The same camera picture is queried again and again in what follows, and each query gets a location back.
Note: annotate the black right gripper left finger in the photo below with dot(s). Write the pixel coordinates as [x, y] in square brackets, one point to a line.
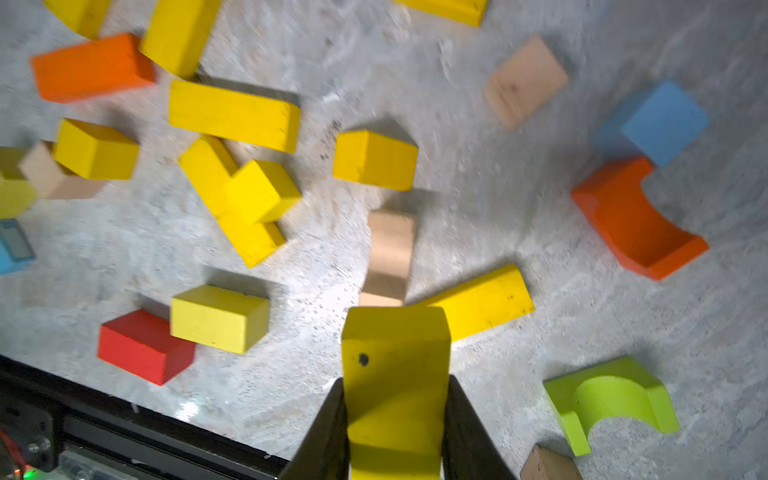
[324, 452]

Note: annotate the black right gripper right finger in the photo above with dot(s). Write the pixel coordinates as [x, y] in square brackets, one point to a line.
[468, 451]

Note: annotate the natural wood cube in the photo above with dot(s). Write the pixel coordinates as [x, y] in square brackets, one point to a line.
[545, 464]
[52, 180]

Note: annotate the green arch block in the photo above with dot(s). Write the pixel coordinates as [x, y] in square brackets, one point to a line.
[620, 388]

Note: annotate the yellow long block right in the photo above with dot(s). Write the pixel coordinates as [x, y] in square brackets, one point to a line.
[484, 302]

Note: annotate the natural wood long block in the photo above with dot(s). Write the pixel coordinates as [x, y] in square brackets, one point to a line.
[392, 243]

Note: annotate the yellow small cube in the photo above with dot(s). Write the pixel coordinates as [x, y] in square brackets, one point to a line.
[262, 191]

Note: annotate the orange arch block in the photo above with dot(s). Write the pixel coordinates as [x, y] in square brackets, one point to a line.
[640, 238]

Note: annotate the yellow bridge block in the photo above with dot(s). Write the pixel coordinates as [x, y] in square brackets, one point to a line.
[371, 158]

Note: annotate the diagonal yellow long block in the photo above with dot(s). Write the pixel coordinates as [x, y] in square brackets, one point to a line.
[209, 167]

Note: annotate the yellow flat block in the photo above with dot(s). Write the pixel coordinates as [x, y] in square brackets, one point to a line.
[233, 115]

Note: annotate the blue long block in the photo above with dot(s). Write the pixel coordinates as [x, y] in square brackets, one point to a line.
[16, 250]

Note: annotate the natural wood square block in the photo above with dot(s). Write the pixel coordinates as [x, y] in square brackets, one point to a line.
[525, 82]

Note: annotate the light blue cube block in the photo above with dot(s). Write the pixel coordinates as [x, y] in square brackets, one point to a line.
[657, 123]

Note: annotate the natural wood cube left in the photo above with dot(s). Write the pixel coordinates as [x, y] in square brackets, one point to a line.
[52, 180]

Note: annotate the yellow green block left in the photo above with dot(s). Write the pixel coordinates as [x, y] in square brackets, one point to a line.
[17, 193]

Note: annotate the yellow block under teal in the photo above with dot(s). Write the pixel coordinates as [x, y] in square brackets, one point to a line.
[469, 12]

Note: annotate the orange rectangular block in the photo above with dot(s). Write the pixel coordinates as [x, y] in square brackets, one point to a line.
[92, 69]

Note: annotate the yellow long block centre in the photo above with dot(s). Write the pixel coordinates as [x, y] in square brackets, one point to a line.
[177, 34]

